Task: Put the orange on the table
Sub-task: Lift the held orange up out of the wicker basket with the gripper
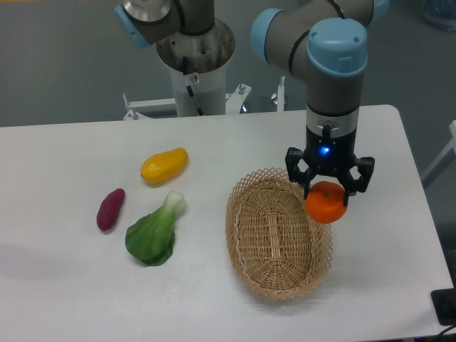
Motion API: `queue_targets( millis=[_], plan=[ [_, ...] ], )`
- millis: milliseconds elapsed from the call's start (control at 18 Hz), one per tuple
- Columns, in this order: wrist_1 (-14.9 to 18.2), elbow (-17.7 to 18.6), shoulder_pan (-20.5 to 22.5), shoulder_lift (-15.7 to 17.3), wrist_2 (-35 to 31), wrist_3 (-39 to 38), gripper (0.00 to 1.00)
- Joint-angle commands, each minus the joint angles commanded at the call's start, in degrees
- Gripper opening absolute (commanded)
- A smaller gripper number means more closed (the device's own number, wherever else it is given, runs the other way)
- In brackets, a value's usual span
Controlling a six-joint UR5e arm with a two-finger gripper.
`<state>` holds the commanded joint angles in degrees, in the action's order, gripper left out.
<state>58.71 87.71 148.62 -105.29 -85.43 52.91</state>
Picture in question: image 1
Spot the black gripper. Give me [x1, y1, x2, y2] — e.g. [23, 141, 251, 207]
[285, 128, 375, 207]

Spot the orange mandarin fruit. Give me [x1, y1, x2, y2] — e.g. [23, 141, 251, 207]
[305, 181, 347, 224]

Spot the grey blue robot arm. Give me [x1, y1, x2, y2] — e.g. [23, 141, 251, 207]
[115, 1, 389, 200]

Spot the woven wicker basket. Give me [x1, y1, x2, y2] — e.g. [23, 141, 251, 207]
[225, 168, 332, 300]

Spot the yellow mango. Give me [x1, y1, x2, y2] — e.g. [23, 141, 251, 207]
[140, 147, 188, 186]

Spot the black device at edge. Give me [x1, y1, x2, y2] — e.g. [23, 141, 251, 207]
[430, 289, 455, 326]

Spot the green bok choy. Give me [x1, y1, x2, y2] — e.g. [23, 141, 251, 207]
[125, 191, 185, 266]

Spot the blue container top right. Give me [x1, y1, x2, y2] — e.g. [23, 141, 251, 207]
[421, 0, 455, 32]

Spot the purple sweet potato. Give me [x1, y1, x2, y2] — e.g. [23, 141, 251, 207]
[96, 188, 125, 232]

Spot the white frame at right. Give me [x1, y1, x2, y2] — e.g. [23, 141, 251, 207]
[420, 121, 455, 189]

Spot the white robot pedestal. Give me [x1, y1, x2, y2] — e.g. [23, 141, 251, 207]
[168, 67, 227, 117]

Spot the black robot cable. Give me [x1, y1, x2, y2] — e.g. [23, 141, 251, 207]
[182, 56, 205, 117]

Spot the white metal base frame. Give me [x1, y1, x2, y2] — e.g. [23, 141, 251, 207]
[122, 76, 287, 121]

